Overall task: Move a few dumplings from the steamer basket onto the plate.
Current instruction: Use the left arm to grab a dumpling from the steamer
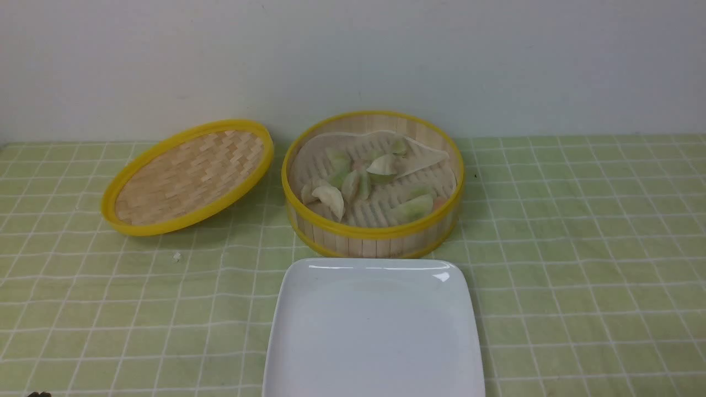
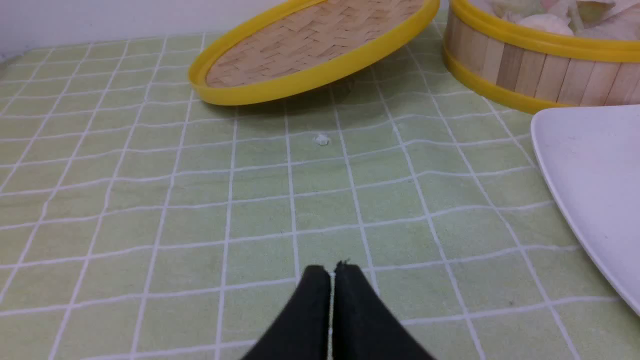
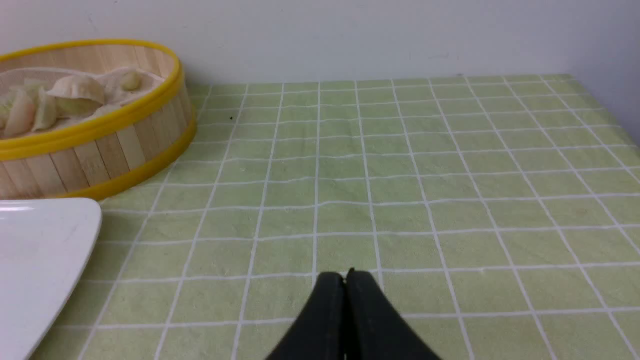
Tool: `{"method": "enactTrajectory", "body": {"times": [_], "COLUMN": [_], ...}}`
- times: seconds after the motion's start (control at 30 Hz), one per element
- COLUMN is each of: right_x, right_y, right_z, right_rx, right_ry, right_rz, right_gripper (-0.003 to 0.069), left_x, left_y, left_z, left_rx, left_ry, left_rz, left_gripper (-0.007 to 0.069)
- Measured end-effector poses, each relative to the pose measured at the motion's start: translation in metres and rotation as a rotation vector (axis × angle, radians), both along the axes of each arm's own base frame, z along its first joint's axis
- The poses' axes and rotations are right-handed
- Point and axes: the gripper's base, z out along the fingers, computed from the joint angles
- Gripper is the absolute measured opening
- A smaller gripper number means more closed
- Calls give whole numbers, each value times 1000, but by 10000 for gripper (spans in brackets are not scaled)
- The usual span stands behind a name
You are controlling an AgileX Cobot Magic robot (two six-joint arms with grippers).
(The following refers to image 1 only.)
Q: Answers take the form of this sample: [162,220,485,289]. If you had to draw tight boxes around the white square plate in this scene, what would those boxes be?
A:
[262,258,486,396]

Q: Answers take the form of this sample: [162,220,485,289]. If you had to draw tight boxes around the pale green dumpling centre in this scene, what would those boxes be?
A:
[340,169,372,203]

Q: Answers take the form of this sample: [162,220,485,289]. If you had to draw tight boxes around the pale green dumpling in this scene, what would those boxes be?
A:
[404,184,437,201]
[340,169,372,203]

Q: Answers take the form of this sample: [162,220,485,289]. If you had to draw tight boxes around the yellow rimmed bamboo steamer basket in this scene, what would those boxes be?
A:
[281,111,466,258]

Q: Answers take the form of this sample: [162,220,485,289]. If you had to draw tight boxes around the white steamer liner cloth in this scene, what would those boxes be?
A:
[289,129,457,228]

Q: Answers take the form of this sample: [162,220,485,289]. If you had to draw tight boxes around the white dumpling left edge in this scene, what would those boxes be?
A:
[300,181,316,205]

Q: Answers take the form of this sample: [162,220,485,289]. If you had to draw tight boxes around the small green dumpling top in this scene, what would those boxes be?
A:
[390,137,408,157]

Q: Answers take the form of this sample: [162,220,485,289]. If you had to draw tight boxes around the pale green dumpling right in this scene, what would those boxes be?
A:
[404,184,437,201]

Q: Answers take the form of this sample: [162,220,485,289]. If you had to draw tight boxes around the yellow rimmed bamboo steamer lid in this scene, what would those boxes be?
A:
[101,120,274,237]

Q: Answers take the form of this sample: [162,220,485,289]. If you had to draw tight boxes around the green checkered tablecloth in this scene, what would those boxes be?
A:
[1,136,705,396]

